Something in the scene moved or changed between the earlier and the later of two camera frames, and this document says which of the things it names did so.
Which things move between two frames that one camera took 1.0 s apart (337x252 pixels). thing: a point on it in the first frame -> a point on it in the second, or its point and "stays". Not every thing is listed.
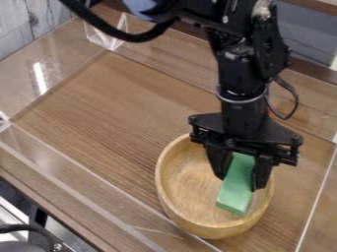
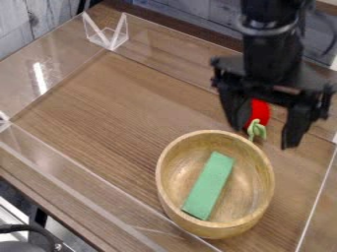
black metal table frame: [49, 243] stays
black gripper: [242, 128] -> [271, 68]
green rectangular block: [235, 190] -> [203, 193]
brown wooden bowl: [187, 191] stays
